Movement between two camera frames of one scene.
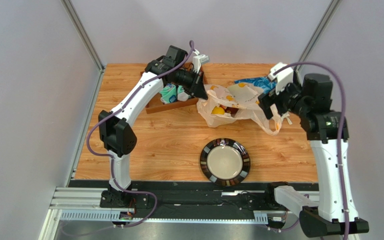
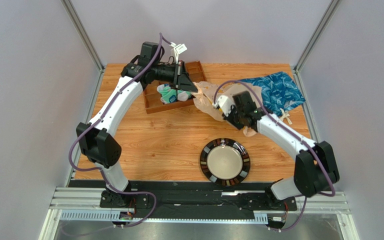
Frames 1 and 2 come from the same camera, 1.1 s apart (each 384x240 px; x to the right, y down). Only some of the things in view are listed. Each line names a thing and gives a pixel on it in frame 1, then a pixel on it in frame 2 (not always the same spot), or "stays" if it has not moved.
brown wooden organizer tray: [156, 104] stays
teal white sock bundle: [172, 93] stays
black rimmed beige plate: [225, 162] stays
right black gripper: [272, 102] → [237, 117]
